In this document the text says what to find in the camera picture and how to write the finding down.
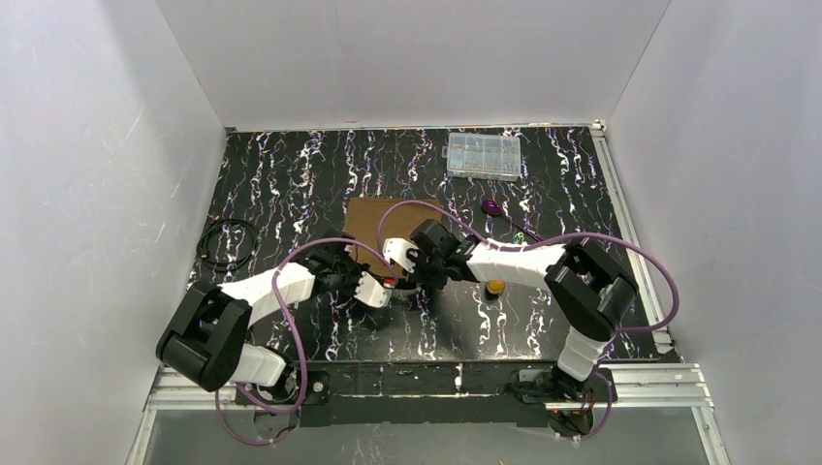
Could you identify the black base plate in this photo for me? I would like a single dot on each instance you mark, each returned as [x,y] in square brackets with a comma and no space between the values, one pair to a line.
[414,392]

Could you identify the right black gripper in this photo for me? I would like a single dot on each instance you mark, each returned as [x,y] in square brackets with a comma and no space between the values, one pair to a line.
[419,267]

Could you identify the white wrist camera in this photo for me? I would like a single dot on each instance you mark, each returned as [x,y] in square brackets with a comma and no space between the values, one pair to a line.
[371,291]
[401,252]

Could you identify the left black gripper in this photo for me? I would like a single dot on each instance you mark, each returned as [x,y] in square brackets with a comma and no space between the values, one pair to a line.
[359,273]

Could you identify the purple spoon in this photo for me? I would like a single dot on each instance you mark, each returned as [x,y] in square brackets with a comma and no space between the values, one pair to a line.
[493,209]

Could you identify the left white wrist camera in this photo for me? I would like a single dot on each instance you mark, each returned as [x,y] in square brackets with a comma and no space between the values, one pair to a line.
[371,291]

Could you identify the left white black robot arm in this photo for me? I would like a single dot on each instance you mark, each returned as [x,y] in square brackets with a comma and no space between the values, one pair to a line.
[205,340]

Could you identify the black coiled cable yellow plug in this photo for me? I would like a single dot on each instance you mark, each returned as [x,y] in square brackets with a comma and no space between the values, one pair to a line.
[227,245]

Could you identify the brown burlap napkin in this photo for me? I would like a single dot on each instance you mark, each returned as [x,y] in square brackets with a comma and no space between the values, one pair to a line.
[363,218]

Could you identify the clear plastic organizer box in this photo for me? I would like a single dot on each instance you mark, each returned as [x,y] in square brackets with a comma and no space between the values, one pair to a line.
[482,156]

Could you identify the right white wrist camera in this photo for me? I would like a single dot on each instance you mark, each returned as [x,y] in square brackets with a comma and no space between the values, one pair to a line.
[401,252]

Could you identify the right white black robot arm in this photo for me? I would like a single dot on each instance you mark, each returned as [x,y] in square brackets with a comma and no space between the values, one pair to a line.
[591,289]

